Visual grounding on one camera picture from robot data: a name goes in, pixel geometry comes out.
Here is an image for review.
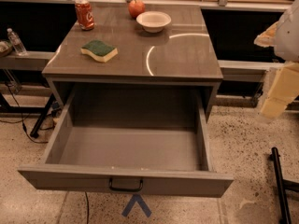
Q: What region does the blue tape arrow marker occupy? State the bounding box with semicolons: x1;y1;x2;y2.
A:
121;194;152;218

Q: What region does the clear plastic water bottle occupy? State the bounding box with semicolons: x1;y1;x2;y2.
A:
7;28;27;56

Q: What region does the black bench leg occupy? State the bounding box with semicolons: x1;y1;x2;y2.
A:
30;94;55;138

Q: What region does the black metal stand leg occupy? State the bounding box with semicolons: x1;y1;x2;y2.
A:
270;147;299;224

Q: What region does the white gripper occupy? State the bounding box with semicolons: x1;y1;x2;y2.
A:
254;0;299;119

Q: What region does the black drawer handle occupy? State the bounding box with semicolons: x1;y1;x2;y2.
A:
108;178;144;192

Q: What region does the grey side bench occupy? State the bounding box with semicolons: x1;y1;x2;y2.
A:
0;51;54;71

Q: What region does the red apple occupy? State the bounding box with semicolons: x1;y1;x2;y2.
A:
128;0;145;19

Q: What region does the green and yellow sponge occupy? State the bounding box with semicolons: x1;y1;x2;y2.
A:
80;40;118;63

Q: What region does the black floor cable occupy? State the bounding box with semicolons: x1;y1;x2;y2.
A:
0;77;57;145

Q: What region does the grey cabinet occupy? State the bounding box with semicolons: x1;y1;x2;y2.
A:
43;3;222;115

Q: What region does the white bowl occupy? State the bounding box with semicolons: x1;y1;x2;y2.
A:
136;11;171;33

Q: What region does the bowl on side bench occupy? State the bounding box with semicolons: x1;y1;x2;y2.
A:
0;40;12;57

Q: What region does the orange soda can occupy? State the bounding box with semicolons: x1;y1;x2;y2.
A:
75;0;94;31

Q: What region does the open grey top drawer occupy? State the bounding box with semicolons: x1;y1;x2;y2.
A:
18;84;234;197

